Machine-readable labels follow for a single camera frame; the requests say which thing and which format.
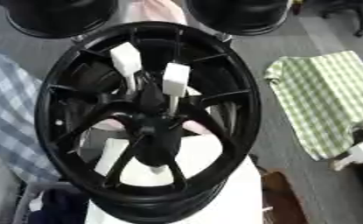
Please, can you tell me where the black office chair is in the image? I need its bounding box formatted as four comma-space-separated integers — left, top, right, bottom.
317, 0, 363, 38

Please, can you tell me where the pale pink fabric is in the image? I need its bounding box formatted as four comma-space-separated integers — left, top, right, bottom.
121, 0, 189, 26

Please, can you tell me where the black spoked wheel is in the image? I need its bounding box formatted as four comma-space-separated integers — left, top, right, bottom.
34, 20, 262, 224

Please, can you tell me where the blue white checked table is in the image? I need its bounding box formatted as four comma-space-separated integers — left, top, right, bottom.
0, 48, 64, 184

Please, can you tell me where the brown box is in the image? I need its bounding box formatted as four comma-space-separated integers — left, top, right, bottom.
259, 168, 310, 224

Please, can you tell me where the green white checked table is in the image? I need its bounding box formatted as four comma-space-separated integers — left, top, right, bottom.
262, 50, 363, 162

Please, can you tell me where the white pin with flat head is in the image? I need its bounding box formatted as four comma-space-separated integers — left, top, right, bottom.
161, 62, 192, 116
108, 41, 144, 95

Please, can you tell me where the white plastic object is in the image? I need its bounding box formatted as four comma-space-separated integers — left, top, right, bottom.
331, 139, 363, 172

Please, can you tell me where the grey bin with dark clothes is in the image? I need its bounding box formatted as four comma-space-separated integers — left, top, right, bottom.
10, 181, 93, 224

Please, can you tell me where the black round tyre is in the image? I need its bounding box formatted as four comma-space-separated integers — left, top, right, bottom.
184, 0, 293, 37
0, 0, 122, 39

